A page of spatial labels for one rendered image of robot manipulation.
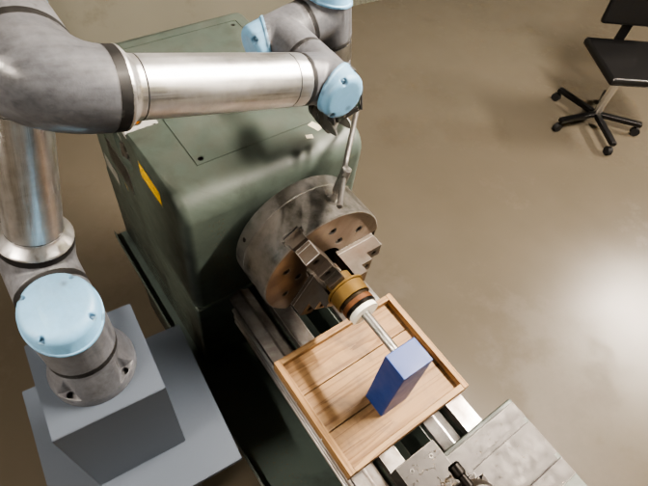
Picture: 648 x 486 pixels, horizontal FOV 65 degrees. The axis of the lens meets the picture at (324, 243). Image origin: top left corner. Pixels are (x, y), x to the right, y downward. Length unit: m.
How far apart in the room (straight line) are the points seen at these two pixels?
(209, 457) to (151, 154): 0.71
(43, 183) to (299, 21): 0.45
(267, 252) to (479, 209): 2.02
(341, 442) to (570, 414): 1.47
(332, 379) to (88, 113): 0.86
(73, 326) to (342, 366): 0.65
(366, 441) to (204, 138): 0.76
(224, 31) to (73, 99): 0.95
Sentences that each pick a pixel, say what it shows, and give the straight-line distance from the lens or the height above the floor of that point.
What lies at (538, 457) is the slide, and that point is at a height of 0.97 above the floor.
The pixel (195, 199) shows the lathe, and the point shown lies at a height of 1.24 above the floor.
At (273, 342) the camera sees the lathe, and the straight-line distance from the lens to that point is 1.30.
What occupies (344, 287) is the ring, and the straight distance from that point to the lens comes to 1.09.
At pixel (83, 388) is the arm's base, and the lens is 0.99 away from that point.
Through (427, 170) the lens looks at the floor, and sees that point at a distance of 3.04.
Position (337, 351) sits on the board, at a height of 0.88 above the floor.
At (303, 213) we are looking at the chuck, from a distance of 1.05.
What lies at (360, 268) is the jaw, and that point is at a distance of 1.15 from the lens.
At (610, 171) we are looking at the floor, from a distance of 3.61.
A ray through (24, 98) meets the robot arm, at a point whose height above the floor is 1.69.
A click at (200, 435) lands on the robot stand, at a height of 0.75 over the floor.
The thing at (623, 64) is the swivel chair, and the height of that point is 0.49.
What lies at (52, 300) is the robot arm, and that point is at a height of 1.33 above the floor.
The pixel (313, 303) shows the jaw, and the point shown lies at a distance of 1.18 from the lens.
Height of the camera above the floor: 2.04
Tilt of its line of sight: 53 degrees down
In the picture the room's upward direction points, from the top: 11 degrees clockwise
